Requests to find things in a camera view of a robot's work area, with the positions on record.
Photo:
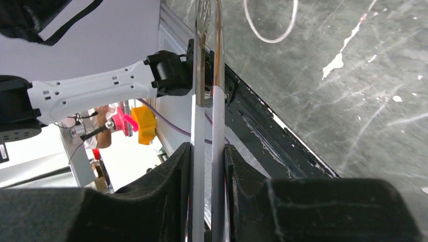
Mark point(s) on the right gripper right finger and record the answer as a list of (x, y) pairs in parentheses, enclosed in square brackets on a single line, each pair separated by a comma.
[(313, 209)]

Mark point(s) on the person in background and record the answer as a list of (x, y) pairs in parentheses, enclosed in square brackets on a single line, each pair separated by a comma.
[(92, 128)]

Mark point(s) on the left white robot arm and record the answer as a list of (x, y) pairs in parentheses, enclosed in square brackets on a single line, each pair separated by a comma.
[(27, 107)]

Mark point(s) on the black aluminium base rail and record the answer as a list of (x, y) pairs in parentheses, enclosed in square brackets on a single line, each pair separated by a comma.
[(263, 139)]

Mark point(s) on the brown paper bag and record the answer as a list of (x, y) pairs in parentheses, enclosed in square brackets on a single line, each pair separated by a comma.
[(271, 21)]

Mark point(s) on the orange and pink objects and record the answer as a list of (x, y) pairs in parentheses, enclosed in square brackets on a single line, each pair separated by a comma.
[(141, 120)]

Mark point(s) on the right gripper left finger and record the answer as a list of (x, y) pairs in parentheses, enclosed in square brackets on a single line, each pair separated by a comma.
[(151, 208)]

